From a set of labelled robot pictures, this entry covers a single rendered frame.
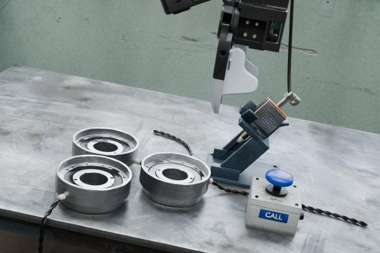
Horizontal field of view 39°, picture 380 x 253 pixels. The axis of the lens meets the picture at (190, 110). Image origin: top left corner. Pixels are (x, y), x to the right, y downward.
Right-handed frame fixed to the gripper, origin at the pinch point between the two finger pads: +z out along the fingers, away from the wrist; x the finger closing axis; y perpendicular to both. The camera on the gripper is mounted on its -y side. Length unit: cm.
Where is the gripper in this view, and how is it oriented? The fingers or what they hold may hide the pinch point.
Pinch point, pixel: (214, 97)
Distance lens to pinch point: 73.6
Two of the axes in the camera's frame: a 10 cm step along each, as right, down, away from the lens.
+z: -1.5, 9.3, 3.4
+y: 9.8, 1.9, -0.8
